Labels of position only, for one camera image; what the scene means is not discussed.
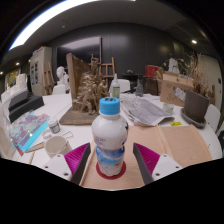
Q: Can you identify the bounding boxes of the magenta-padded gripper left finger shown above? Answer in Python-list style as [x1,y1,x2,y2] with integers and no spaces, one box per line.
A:
[41,142,92,185]

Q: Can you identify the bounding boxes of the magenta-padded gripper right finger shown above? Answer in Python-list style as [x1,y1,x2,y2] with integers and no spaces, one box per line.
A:
[132,142,184,186]

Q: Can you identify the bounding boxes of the blue-capped plastic water bottle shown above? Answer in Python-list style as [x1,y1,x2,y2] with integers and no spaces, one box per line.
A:
[91,96,130,178]

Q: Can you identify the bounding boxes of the white ceramic mug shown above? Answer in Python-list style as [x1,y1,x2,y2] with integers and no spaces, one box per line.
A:
[43,134,73,159]

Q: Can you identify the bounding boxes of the flat round red coaster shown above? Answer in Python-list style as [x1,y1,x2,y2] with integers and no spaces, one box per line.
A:
[95,160,127,181]

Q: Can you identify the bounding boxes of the flat wooden sticks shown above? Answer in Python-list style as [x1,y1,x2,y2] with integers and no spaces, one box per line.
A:
[25,141,46,154]

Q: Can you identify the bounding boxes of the beige wood-framed canvas board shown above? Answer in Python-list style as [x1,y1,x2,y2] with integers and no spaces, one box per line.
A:
[79,123,213,190]

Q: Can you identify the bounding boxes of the wooden paintbrush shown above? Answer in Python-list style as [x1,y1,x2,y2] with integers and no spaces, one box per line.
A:
[28,151,36,165]

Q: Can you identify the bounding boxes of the grey printed newspaper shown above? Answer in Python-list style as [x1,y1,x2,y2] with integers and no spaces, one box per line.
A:
[119,93,174,127]

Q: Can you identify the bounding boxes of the small clear cup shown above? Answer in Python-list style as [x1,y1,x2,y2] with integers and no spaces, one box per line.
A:
[162,102,175,114]

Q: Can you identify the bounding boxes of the grey plant saucer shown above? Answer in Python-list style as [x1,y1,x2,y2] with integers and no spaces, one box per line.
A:
[179,107,208,130]

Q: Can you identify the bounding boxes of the purple and teal painting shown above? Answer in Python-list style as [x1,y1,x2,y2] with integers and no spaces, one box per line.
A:
[8,111,51,153]

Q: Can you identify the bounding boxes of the brown carved relief sculpture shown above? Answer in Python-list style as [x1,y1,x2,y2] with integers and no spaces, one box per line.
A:
[59,52,111,126]

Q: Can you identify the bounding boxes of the black flat box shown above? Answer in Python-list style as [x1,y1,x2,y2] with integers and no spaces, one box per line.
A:
[7,89,30,111]
[9,95,45,124]

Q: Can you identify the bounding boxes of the dried plant in grey pot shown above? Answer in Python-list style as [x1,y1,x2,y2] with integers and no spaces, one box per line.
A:
[179,54,214,124]

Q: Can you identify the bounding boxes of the white blank canvas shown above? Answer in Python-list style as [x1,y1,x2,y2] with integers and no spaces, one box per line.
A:
[0,109,17,159]

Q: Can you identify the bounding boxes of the green-labelled spray bottle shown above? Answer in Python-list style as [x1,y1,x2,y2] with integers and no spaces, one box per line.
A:
[111,73,121,99]

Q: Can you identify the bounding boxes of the brown cardboard box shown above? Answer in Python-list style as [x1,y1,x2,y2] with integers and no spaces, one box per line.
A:
[159,71,194,108]

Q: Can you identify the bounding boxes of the white plaster bust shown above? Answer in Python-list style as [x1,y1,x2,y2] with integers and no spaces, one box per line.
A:
[63,73,72,91]
[55,65,67,86]

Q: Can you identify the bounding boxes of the white plastic chair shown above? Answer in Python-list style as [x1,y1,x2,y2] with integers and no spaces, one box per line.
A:
[203,103,223,133]

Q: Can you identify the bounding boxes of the wooden easel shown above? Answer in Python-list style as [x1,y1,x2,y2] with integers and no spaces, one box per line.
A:
[42,61,56,96]
[98,56,117,78]

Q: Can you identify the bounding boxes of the red box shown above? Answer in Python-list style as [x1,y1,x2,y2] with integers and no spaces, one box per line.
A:
[144,64,161,79]

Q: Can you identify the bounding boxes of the brown wooden figure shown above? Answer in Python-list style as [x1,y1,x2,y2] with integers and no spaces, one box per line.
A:
[208,84,217,106]

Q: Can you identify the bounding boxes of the white cabinet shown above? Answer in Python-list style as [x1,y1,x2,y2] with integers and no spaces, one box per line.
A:
[29,46,53,97]

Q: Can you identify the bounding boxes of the white plaster statue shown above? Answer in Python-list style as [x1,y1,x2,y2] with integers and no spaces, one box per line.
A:
[167,57,181,75]

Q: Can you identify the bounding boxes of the long ceiling light strip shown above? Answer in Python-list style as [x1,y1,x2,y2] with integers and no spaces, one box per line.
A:
[9,0,101,51]

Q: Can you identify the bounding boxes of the black wall screen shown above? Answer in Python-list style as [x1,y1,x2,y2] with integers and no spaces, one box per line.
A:
[55,36,102,68]

